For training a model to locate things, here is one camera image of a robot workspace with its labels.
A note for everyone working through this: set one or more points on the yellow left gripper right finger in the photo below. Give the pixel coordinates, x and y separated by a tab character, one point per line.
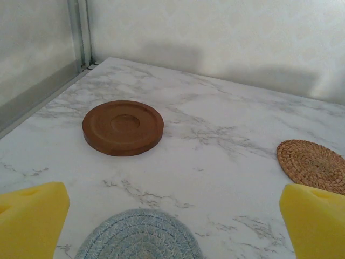
318	226

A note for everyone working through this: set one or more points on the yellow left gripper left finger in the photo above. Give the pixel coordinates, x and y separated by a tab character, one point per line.
29	221

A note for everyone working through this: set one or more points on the light brown cork coaster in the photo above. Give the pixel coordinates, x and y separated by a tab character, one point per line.
310	164

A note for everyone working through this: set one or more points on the brown wooden round coaster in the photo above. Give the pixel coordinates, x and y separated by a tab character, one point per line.
124	129

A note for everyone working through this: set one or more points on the grey table side rail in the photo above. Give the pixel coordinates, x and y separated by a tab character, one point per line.
35	97

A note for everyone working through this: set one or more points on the aluminium frame post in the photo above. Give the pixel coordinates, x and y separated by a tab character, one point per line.
81	32

